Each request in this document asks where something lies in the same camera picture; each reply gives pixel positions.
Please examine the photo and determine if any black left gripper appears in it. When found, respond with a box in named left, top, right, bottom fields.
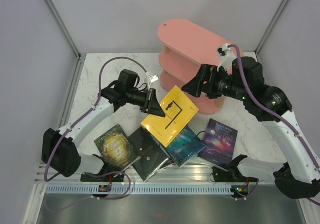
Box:
left=126, top=87, right=165, bottom=117

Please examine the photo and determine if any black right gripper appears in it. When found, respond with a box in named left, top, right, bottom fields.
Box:
left=182, top=63, right=249, bottom=101

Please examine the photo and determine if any yellow book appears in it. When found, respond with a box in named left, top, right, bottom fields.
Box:
left=141, top=86, right=198, bottom=147

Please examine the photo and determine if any black Moon and Sixpence book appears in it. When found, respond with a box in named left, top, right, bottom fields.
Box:
left=129, top=127, right=173, bottom=182

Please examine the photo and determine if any teal underwater cover book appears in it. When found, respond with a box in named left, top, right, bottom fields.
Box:
left=165, top=125, right=205, bottom=168

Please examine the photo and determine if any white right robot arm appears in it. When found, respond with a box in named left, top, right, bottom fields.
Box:
left=182, top=57, right=320, bottom=199

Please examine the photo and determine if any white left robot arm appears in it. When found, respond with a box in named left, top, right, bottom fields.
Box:
left=41, top=69, right=165, bottom=181

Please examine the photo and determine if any pink three-tier shelf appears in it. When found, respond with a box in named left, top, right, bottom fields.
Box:
left=157, top=18, right=245, bottom=115

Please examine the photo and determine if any green gold fantasy book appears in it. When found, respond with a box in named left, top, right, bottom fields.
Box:
left=94, top=124, right=141, bottom=171

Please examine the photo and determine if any purple Robinson Crusoe book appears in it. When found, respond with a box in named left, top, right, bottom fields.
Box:
left=198, top=119, right=238, bottom=170

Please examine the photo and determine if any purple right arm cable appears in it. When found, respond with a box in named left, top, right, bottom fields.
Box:
left=226, top=43, right=320, bottom=207

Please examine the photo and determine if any white slotted cable duct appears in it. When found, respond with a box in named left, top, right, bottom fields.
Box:
left=45, top=183, right=234, bottom=195

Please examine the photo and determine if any left aluminium frame post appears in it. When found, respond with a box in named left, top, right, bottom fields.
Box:
left=33, top=0, right=82, bottom=57

